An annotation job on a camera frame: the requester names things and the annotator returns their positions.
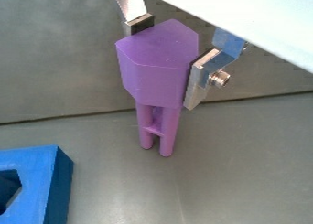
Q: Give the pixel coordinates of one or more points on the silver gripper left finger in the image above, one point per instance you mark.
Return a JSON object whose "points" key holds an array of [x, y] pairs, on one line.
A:
{"points": [[135, 17]]}

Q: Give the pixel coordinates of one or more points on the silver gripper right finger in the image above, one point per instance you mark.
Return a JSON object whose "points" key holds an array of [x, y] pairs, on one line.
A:
{"points": [[207, 67]]}

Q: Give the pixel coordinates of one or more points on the purple three prong peg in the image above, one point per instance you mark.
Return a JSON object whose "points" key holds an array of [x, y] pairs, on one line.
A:
{"points": [[154, 59]]}

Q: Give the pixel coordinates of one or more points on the blue shape sorting board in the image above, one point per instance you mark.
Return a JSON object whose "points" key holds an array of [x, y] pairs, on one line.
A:
{"points": [[35, 185]]}

